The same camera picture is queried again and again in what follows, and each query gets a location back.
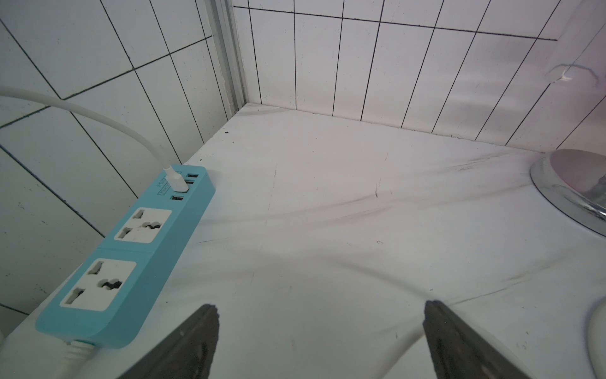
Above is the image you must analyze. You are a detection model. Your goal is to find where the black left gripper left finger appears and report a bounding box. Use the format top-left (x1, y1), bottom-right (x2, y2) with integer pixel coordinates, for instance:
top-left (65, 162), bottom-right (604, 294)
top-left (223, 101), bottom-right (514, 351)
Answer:
top-left (121, 304), bottom-right (219, 378)

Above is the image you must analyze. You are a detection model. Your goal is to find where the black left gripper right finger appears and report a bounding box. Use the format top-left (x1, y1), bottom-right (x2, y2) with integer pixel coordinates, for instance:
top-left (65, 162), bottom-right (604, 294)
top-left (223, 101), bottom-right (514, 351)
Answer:
top-left (423, 300), bottom-right (526, 379)

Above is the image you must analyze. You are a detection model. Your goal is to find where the white USB charging cable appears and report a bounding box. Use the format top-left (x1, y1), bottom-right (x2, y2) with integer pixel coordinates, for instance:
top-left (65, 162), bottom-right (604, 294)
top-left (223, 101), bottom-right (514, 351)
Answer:
top-left (0, 86), bottom-right (190, 193)

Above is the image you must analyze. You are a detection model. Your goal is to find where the teal power strip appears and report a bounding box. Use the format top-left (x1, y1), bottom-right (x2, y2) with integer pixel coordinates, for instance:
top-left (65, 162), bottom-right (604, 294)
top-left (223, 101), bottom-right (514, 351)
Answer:
top-left (36, 165), bottom-right (216, 348)

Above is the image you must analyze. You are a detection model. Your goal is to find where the chrome glass rack stand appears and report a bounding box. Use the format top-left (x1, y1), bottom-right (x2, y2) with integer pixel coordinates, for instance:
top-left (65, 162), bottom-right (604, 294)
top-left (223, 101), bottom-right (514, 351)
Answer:
top-left (530, 149), bottom-right (605, 236)

